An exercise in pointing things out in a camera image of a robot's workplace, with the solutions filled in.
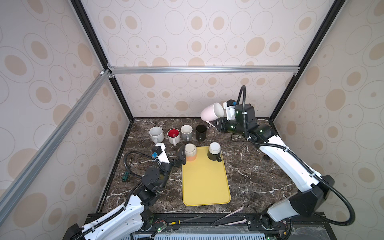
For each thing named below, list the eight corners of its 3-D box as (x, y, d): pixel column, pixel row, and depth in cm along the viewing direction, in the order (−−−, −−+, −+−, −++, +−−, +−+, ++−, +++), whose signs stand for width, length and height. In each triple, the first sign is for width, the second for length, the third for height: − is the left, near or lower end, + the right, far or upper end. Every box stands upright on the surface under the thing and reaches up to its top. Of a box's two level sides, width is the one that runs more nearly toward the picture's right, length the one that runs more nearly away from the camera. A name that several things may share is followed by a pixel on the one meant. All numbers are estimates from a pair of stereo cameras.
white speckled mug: (157, 147, 104) (155, 139, 97) (149, 138, 109) (146, 130, 102) (168, 140, 108) (166, 132, 101) (159, 132, 113) (157, 124, 106)
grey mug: (181, 145, 106) (180, 136, 98) (182, 133, 113) (181, 124, 105) (192, 145, 106) (192, 136, 98) (192, 133, 113) (192, 124, 105)
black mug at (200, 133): (195, 144, 106) (195, 135, 99) (195, 133, 113) (195, 124, 105) (206, 144, 106) (207, 135, 99) (205, 133, 113) (206, 124, 105)
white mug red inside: (167, 147, 105) (166, 140, 99) (169, 135, 112) (168, 128, 106) (179, 147, 105) (178, 140, 99) (180, 135, 112) (179, 128, 106)
